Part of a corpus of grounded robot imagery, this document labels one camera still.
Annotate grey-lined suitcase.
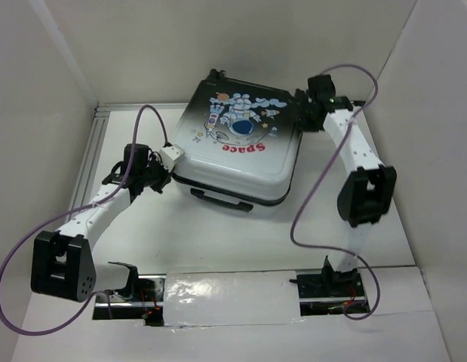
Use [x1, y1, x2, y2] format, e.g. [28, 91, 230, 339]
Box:
[170, 69, 301, 213]

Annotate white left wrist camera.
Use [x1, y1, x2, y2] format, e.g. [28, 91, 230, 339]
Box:
[158, 145, 184, 171]

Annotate white taped cover sheet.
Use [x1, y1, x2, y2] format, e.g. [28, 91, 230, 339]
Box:
[163, 271, 300, 327]

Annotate aluminium frame rail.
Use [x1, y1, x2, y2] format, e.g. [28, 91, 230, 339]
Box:
[69, 103, 186, 208]

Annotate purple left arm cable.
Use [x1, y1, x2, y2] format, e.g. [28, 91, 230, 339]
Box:
[0, 105, 170, 336]

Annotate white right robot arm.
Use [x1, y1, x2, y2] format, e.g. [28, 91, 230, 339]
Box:
[295, 74, 397, 271]

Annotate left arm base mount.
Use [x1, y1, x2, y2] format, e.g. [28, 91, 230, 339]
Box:
[92, 275, 166, 327]

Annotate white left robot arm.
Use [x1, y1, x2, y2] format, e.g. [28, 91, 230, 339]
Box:
[31, 143, 184, 302]

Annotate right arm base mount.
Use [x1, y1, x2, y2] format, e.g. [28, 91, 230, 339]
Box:
[289, 261, 370, 317]

